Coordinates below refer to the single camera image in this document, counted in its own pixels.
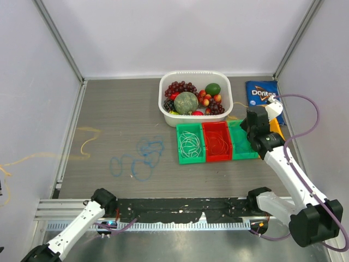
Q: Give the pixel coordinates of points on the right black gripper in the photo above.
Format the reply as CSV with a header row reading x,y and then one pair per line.
x,y
244,124

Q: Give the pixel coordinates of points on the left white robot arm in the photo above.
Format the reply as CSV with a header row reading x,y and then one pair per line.
x,y
101,203

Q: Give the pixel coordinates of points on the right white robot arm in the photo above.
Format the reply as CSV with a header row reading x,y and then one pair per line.
x,y
311,217

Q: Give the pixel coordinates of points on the right green plastic bin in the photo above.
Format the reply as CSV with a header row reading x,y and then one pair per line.
x,y
241,146

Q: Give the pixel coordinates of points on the green plastic bin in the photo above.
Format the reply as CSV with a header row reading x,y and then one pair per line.
x,y
190,143
241,146

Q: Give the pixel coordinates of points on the red plastic bin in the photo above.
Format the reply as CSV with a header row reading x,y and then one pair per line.
x,y
217,141

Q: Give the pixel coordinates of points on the yellow plastic bin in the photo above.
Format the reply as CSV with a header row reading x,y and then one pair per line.
x,y
275,127

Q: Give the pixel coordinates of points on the dark red grape bunch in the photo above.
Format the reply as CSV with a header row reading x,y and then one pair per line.
x,y
214,108

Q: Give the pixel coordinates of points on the blue Doritos chip bag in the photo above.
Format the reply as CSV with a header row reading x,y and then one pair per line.
x,y
258,92

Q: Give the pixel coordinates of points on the green lime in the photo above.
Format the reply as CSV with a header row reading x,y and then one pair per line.
x,y
213,89

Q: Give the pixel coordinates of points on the red yellow cherry cluster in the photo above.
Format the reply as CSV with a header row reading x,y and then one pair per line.
x,y
205,99

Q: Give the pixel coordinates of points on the red apple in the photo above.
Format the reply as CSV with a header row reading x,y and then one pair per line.
x,y
197,113

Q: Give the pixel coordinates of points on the left green plastic bin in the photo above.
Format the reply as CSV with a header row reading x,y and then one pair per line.
x,y
190,143

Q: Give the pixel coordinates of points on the white plastic fruit basket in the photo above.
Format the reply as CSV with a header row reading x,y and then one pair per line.
x,y
200,79

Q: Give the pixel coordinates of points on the green speckled melon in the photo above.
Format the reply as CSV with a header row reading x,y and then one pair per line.
x,y
186,103

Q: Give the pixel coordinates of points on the dark blue grape bunch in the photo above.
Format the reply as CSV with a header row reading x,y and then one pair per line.
x,y
169,105

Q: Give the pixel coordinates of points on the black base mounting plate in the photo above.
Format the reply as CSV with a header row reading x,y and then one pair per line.
x,y
183,210

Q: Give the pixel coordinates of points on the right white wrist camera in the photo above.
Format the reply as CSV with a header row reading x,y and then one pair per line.
x,y
273,108

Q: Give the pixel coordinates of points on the white slotted cable duct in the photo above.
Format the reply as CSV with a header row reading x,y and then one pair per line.
x,y
199,226

